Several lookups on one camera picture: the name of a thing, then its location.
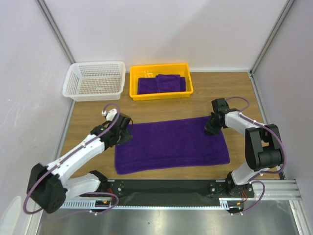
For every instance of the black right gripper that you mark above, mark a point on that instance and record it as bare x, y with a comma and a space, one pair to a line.
212, 125

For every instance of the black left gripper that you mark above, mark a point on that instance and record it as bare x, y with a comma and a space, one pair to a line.
127, 137

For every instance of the purple towel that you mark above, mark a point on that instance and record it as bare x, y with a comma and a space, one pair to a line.
168, 144
149, 86
167, 83

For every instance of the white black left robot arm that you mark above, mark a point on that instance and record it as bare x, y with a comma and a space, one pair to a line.
64, 167

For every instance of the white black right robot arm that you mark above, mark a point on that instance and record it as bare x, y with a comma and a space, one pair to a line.
263, 147

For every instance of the white perforated plastic basket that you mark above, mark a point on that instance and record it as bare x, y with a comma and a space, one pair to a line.
95, 81

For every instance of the yellow plastic tray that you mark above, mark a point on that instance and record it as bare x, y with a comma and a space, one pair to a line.
150, 71

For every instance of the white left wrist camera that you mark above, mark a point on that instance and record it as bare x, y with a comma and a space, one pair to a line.
109, 115

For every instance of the white slotted cable duct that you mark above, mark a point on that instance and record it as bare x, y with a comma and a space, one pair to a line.
102, 204

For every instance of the aluminium frame rail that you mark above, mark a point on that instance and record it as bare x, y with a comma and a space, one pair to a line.
281, 188

